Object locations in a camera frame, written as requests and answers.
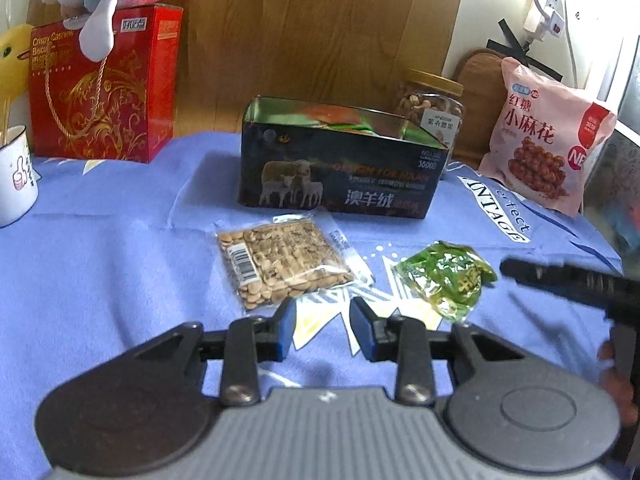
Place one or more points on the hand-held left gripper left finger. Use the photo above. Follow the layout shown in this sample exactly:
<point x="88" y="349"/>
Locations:
<point x="286" y="327"/>

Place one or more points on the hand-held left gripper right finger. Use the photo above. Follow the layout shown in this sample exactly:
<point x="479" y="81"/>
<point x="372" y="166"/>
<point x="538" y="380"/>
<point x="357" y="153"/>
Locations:
<point x="362" y="327"/>

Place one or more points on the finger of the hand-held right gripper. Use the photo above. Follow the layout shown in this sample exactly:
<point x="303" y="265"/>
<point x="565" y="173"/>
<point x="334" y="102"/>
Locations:
<point x="535" y="272"/>

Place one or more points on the clear packet of beans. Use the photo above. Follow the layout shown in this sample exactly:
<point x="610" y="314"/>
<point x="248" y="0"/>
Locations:
<point x="280" y="255"/>

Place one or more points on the green pickle packet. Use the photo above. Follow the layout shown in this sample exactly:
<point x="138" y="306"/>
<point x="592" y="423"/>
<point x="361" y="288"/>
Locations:
<point x="445" y="275"/>

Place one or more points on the black tin box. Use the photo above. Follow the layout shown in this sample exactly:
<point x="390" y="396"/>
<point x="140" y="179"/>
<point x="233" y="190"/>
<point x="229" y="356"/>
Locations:
<point x="340" y="185"/>

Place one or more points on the person's right hand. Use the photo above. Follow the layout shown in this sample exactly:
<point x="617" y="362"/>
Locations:
<point x="617" y="392"/>

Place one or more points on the large pink snack bag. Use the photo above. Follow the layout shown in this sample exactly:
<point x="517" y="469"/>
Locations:
<point x="540" y="130"/>

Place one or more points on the blue printed bed sheet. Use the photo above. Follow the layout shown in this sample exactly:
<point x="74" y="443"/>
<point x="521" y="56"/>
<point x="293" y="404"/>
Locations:
<point x="125" y="270"/>

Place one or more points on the window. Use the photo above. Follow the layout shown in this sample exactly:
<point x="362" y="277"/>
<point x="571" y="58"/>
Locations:
<point x="625" y="110"/>

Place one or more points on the wooden cutting board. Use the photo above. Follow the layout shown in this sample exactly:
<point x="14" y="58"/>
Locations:
<point x="475" y="100"/>

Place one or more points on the clear nut jar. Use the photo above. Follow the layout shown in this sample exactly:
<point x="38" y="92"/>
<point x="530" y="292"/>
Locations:
<point x="430" y="110"/>

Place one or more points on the long black tape strip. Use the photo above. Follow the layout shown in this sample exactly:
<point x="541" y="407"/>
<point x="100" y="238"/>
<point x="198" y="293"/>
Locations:
<point x="537" y="57"/>

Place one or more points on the short black tape strip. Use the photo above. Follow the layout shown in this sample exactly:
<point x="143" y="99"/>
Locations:
<point x="505" y="45"/>

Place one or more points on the red gift box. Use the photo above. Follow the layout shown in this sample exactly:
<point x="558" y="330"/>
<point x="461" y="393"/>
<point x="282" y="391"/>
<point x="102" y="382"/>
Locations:
<point x="125" y="110"/>

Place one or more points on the dark wood grain board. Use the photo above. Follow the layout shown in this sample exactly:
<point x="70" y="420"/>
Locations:
<point x="300" y="35"/>

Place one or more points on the white enamel mug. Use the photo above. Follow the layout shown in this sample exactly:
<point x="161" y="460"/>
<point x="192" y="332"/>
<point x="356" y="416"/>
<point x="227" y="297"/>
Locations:
<point x="17" y="185"/>

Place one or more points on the wooden stick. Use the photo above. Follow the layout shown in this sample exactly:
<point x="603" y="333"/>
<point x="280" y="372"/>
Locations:
<point x="5" y="117"/>

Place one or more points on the yellow plush toy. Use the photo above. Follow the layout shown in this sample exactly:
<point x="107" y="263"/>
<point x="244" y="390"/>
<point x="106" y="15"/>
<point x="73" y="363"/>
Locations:
<point x="12" y="60"/>

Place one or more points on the white wall power strip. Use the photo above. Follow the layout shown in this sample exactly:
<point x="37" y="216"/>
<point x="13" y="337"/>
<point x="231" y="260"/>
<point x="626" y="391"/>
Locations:
<point x="554" y="15"/>

